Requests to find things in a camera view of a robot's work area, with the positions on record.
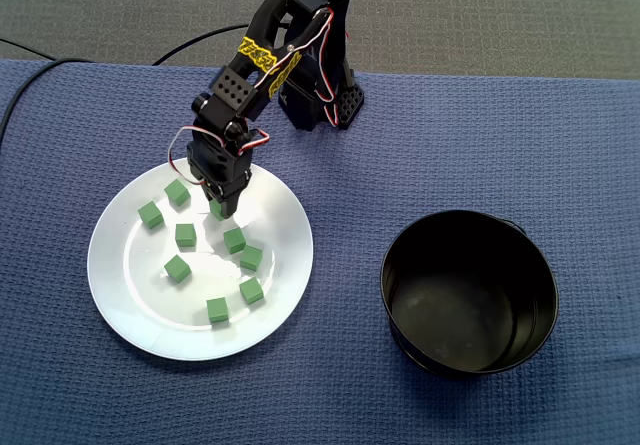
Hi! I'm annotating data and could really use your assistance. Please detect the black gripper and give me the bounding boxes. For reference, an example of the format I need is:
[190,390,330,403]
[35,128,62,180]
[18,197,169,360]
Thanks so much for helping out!
[185,131,255,222]

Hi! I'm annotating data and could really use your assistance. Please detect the white round plate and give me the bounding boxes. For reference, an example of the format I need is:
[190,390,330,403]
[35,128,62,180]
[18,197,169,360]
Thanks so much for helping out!
[86,154,315,362]

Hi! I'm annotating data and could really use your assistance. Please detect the black round container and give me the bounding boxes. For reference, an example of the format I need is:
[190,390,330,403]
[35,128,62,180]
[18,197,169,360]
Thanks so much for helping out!
[379,208,560,379]

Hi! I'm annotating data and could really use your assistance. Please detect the blue waffle-weave cloth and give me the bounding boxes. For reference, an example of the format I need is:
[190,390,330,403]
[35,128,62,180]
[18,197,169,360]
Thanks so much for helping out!
[0,58,640,445]

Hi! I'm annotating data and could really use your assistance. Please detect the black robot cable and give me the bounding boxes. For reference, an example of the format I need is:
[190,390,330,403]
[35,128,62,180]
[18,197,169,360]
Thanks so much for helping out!
[0,23,251,139]

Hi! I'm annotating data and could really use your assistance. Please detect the thin black floor cable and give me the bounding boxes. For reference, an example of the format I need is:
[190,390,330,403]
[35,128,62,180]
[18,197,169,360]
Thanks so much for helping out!
[0,37,56,61]

